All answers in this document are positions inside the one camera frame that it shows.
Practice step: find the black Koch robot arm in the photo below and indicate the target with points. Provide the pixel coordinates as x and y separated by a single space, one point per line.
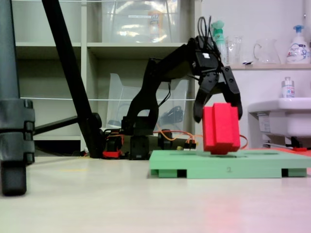
145 102

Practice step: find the clear glass pitcher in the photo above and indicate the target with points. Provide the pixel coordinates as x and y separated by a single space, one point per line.
267 52

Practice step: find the white soap pump bottle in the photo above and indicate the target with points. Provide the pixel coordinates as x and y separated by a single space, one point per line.
298 51

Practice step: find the beige shelf unit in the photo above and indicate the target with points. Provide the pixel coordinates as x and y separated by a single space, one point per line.
83 72

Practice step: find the green spray bottle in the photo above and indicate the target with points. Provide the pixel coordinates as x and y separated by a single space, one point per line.
219 41

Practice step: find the red cross columnar block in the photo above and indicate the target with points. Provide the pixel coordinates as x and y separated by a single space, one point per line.
218 128

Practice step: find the black tripod leg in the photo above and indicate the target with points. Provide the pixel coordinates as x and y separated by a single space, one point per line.
70 72

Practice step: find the green shape hole board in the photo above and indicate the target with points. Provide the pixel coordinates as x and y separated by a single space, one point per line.
218 167

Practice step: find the small red flat piece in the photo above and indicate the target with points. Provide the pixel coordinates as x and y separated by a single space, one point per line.
300 149

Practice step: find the small white bottle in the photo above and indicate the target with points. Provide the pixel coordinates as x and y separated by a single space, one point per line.
288 88

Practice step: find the red table clamp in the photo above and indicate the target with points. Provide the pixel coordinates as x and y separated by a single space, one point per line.
111 154

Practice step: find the white sink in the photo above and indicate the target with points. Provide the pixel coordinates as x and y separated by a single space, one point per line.
286 116

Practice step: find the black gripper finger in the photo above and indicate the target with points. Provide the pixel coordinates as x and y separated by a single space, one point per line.
232 85
198 109

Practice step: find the clear plastic storage box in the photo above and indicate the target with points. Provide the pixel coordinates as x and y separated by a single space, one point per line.
126 24

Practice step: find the clear glass cup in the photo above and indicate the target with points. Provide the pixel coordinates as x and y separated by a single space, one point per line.
235 51

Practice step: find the notched black tripod column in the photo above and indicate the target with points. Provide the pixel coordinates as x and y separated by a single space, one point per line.
14 121

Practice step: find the clear open plastic container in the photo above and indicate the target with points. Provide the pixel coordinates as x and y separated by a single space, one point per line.
121 97

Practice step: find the black tripod brace bar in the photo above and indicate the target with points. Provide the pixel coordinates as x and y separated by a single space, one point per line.
56 125

